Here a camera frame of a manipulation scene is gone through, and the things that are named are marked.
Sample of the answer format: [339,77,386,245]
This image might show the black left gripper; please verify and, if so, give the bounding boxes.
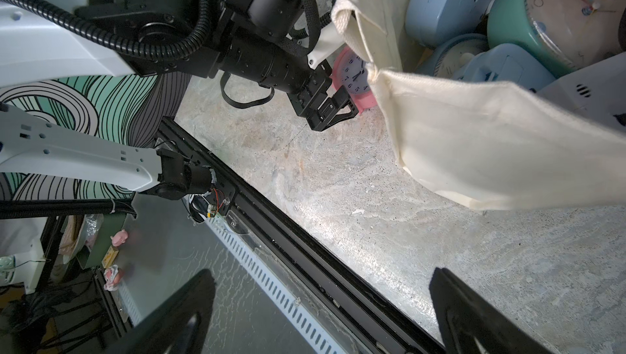
[215,0,359,132]

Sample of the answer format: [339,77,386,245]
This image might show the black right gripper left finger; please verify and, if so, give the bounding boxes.
[105,269,216,353]

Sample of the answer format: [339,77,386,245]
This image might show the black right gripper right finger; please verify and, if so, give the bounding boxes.
[429,268,549,353]

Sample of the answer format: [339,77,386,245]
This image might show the pink twin-bell alarm clock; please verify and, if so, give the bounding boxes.
[332,46,378,113]

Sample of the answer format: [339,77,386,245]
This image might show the cream floral canvas bag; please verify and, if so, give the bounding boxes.
[332,0,625,211]

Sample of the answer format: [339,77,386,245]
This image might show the blue round alarm clock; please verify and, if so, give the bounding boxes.
[416,34,489,79]

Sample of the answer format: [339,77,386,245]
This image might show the light blue square clock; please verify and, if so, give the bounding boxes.
[452,44,556,93]

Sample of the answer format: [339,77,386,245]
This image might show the green round alarm clock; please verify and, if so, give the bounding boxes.
[487,0,625,77]

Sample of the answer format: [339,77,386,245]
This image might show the small pink square clock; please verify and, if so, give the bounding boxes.
[538,53,626,132]

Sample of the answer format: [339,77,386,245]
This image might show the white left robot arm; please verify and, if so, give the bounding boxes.
[1,0,358,201]

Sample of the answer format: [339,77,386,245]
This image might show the pink pig figurine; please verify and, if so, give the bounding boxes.
[111,229,129,247]

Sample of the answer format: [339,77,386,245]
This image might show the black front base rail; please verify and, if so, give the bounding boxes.
[157,117,444,353]

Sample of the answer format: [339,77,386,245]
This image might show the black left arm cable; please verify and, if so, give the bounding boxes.
[0,0,221,62]

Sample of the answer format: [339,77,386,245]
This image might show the white slotted cable duct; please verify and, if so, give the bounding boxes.
[205,217,356,353]

